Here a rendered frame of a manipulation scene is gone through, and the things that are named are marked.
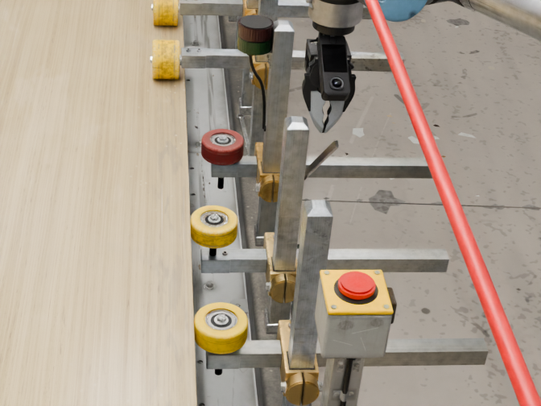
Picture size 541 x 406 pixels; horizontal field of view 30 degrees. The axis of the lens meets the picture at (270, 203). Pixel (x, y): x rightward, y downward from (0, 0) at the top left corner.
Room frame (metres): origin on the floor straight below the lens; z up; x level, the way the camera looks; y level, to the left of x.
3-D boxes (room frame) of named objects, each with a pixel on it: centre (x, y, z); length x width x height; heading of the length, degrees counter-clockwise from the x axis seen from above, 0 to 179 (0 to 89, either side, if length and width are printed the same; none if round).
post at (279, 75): (1.59, 0.00, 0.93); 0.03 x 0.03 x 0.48; 8
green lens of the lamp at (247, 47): (1.58, 0.05, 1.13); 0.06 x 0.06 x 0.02
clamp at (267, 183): (1.61, 0.01, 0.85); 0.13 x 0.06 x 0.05; 8
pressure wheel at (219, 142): (1.61, 0.10, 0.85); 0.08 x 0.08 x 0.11
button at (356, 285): (0.83, -0.10, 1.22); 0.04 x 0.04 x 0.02
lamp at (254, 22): (1.58, 0.05, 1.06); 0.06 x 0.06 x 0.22; 8
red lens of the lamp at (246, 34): (1.58, 0.05, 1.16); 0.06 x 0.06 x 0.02
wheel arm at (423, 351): (1.14, -0.14, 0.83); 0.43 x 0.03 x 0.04; 98
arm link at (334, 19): (1.55, -0.08, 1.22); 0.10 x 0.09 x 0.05; 98
